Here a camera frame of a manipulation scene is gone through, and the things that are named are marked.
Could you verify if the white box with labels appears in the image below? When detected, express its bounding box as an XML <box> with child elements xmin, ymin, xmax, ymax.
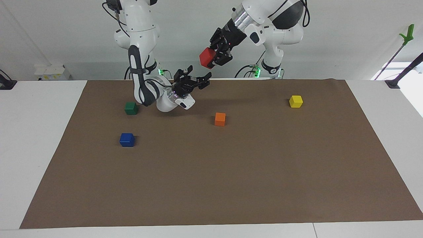
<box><xmin>34</xmin><ymin>64</ymin><xmax>71</xmax><ymax>81</ymax></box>

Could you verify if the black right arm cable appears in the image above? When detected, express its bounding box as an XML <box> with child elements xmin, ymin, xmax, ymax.
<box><xmin>102</xmin><ymin>1</ymin><xmax>131</xmax><ymax>39</ymax></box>

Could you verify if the black clamp stand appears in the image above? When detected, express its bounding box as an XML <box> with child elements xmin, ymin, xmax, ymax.
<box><xmin>385</xmin><ymin>52</ymin><xmax>423</xmax><ymax>89</ymax></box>

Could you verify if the blue wooden block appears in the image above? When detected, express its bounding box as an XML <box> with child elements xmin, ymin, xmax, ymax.
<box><xmin>119</xmin><ymin>133</ymin><xmax>135</xmax><ymax>147</ymax></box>

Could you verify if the black desk clamp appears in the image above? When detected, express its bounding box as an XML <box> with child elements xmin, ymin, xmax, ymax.
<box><xmin>0</xmin><ymin>69</ymin><xmax>18</xmax><ymax>90</ymax></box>

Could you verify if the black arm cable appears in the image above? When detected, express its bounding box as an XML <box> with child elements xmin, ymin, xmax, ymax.
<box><xmin>269</xmin><ymin>0</ymin><xmax>311</xmax><ymax>28</ymax></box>
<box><xmin>102</xmin><ymin>1</ymin><xmax>131</xmax><ymax>39</ymax></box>

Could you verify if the brown table mat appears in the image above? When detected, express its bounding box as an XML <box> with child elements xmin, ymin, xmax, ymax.
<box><xmin>19</xmin><ymin>79</ymin><xmax>423</xmax><ymax>229</ymax></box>

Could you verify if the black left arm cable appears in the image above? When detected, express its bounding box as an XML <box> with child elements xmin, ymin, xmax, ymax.
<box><xmin>269</xmin><ymin>0</ymin><xmax>311</xmax><ymax>28</ymax></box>

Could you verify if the red wooden block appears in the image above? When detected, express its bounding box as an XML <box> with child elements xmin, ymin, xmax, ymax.
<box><xmin>199</xmin><ymin>47</ymin><xmax>217</xmax><ymax>69</ymax></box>

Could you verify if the green-tipped thin pole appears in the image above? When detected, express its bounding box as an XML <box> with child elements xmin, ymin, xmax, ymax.
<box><xmin>374</xmin><ymin>24</ymin><xmax>415</xmax><ymax>81</ymax></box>

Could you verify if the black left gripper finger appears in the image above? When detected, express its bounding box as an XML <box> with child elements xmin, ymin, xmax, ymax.
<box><xmin>210</xmin><ymin>27</ymin><xmax>223</xmax><ymax>50</ymax></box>
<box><xmin>214</xmin><ymin>50</ymin><xmax>233</xmax><ymax>67</ymax></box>

